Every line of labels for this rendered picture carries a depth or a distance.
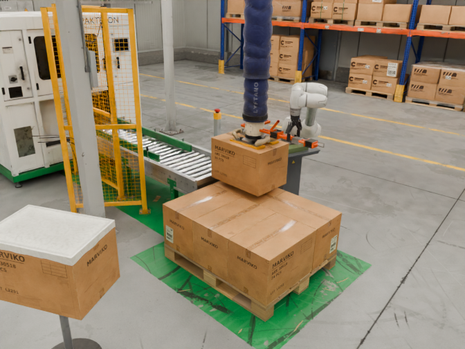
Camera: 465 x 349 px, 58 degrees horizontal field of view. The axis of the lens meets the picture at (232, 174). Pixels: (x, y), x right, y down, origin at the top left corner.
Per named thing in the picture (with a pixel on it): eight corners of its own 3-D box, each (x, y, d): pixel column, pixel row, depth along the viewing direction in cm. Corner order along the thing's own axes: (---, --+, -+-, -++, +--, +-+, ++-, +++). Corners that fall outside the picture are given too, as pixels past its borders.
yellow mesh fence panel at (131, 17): (68, 218, 446) (34, 7, 363) (69, 213, 455) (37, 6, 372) (150, 213, 459) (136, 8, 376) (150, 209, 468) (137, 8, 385)
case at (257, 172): (211, 176, 402) (211, 137, 386) (239, 165, 428) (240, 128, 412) (258, 197, 364) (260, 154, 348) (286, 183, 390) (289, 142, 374)
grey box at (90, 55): (82, 84, 374) (78, 49, 362) (88, 83, 378) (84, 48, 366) (93, 87, 362) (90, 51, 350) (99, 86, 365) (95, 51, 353)
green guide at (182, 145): (114, 123, 581) (113, 117, 577) (120, 122, 588) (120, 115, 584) (190, 151, 480) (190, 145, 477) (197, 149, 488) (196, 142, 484)
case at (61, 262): (120, 276, 258) (115, 219, 242) (81, 320, 222) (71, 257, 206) (39, 258, 273) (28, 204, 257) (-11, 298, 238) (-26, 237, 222)
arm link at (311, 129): (299, 127, 448) (320, 129, 446) (297, 140, 441) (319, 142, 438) (306, 77, 381) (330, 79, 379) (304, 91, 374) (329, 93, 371)
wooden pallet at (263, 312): (165, 256, 385) (164, 242, 380) (237, 218, 453) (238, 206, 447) (265, 322, 310) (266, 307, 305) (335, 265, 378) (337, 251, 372)
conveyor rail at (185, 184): (77, 142, 548) (75, 128, 541) (81, 141, 552) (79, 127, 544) (195, 199, 404) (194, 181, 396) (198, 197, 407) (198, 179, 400)
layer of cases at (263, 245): (164, 242, 380) (162, 203, 364) (238, 207, 447) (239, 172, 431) (266, 306, 305) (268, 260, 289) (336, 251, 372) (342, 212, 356)
